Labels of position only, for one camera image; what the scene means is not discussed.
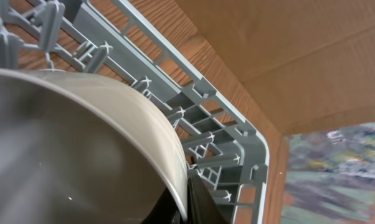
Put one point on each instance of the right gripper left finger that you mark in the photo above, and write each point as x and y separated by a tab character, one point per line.
165	211

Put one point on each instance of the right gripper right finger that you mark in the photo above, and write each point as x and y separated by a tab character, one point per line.
202	209

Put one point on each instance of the grey bowl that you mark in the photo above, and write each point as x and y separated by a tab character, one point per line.
84	148

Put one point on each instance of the grey dishwasher rack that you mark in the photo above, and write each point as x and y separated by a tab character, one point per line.
230	154

